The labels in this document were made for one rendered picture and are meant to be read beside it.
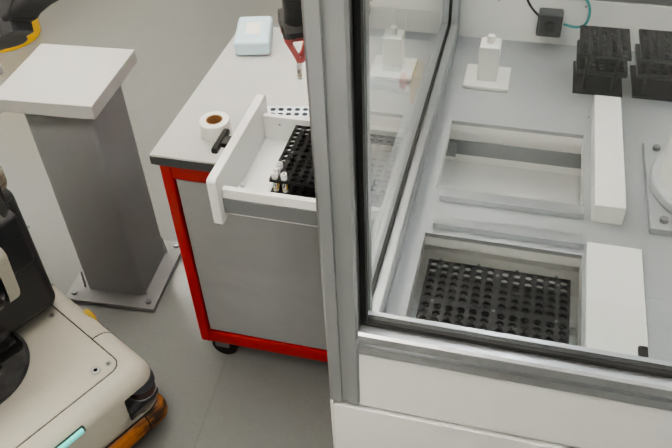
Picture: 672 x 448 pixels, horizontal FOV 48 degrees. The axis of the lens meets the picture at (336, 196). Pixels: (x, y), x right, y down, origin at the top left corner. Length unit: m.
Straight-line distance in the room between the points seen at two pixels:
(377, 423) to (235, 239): 0.92
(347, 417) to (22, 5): 0.75
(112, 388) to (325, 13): 1.44
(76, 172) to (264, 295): 0.63
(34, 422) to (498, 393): 1.26
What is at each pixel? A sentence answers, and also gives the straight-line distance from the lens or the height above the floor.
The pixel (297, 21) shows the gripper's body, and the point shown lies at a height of 1.07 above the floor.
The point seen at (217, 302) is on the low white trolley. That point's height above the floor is 0.26.
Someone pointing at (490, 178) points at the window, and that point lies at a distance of 0.71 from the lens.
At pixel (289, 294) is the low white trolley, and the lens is 1.94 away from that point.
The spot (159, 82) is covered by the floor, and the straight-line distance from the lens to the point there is 3.48.
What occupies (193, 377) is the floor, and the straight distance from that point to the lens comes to 2.25.
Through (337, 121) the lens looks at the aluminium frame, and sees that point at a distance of 0.68.
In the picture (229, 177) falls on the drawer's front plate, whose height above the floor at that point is 0.89.
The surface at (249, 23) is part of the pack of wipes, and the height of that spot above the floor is 0.81.
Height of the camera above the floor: 1.78
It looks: 41 degrees down
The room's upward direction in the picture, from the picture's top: 3 degrees counter-clockwise
